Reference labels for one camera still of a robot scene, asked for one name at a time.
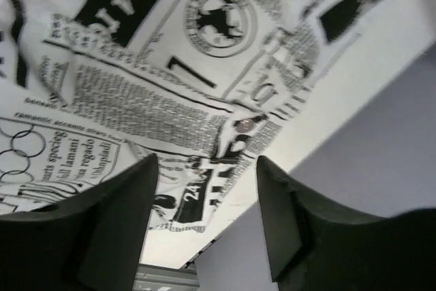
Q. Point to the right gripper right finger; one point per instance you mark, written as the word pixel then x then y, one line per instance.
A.
pixel 315 243

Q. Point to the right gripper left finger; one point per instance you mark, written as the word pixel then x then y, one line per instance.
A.
pixel 91 241

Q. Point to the newspaper print trousers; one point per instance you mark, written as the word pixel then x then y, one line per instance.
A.
pixel 88 87

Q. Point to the aluminium frame rail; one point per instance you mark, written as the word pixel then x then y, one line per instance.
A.
pixel 156 278

